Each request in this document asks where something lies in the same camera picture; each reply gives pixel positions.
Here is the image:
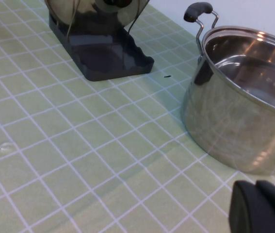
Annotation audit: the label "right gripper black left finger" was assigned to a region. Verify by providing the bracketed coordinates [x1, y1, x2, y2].
[228, 180, 275, 233]

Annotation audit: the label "steel pot lid black knob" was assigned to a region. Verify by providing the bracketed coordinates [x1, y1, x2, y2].
[44, 0, 149, 34]

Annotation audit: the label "green checked tablecloth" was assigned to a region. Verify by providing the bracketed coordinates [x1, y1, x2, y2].
[0, 0, 275, 233]

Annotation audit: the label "small translucent scrap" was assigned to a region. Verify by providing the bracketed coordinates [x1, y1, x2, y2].
[0, 142, 16, 153]

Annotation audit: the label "stainless steel pot black handles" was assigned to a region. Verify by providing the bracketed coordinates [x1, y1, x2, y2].
[181, 1, 275, 176]

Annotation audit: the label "wire lid rack black tray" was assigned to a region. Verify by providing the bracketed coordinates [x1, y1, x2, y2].
[49, 0, 155, 82]

